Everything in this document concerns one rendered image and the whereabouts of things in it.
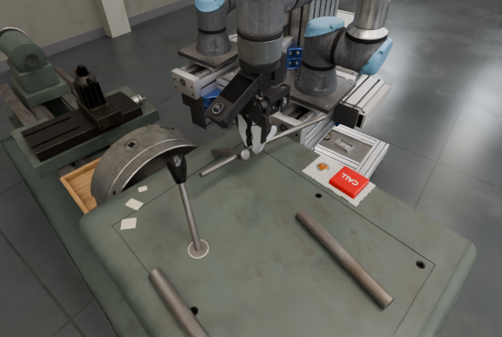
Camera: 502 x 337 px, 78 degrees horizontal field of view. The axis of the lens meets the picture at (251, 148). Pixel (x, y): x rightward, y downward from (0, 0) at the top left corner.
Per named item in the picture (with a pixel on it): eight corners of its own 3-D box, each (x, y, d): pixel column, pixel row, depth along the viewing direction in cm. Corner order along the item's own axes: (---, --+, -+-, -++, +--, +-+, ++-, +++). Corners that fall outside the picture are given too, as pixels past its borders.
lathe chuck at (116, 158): (217, 184, 104) (191, 116, 81) (137, 252, 92) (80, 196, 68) (199, 170, 109) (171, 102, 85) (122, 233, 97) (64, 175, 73)
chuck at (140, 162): (223, 190, 103) (199, 122, 79) (143, 260, 90) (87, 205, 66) (217, 184, 104) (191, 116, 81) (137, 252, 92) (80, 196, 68)
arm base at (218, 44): (213, 38, 142) (211, 16, 135) (238, 47, 135) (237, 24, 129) (189, 49, 133) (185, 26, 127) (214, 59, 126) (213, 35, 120)
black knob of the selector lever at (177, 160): (195, 178, 52) (192, 158, 49) (179, 189, 50) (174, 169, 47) (181, 167, 54) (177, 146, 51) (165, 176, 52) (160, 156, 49)
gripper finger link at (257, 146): (280, 149, 68) (282, 113, 62) (261, 162, 65) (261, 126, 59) (270, 143, 69) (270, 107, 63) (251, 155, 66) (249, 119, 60)
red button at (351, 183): (367, 185, 65) (370, 178, 64) (352, 202, 62) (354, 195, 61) (343, 171, 69) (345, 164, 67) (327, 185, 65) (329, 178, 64)
